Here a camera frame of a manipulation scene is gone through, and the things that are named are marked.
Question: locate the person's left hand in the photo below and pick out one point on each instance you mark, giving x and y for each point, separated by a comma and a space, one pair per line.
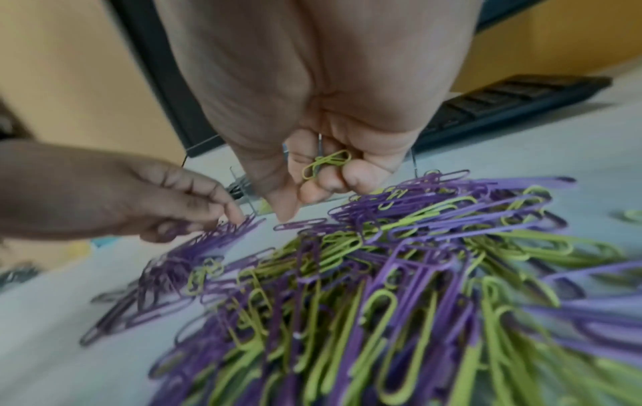
90, 190

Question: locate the person's right hand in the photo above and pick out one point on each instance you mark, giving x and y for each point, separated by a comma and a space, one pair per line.
311, 71

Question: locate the single green paper clip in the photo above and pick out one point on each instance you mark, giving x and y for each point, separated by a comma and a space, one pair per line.
328, 160

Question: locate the pile of mixed paper clips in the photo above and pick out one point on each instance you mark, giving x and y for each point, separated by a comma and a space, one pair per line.
376, 297

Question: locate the black computer monitor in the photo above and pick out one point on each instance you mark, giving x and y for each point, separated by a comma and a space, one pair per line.
160, 79

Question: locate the black keyboard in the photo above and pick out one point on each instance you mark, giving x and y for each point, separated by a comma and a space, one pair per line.
501, 99

